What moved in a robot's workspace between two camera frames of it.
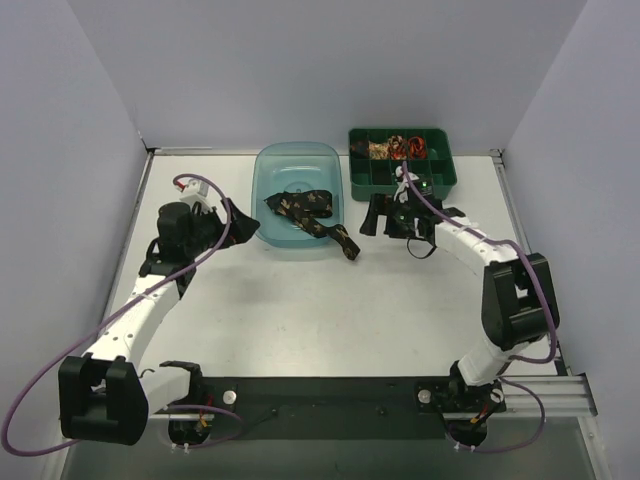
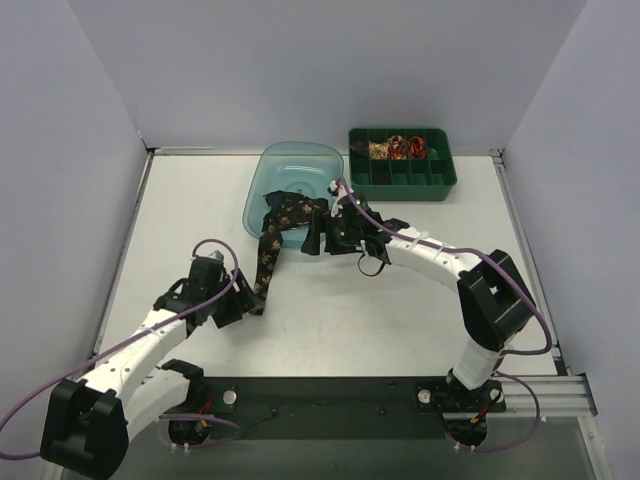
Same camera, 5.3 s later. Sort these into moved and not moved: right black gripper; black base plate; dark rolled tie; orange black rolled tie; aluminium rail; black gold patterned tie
Moved: right black gripper; black gold patterned tie
Not moved: aluminium rail; black base plate; orange black rolled tie; dark rolled tie
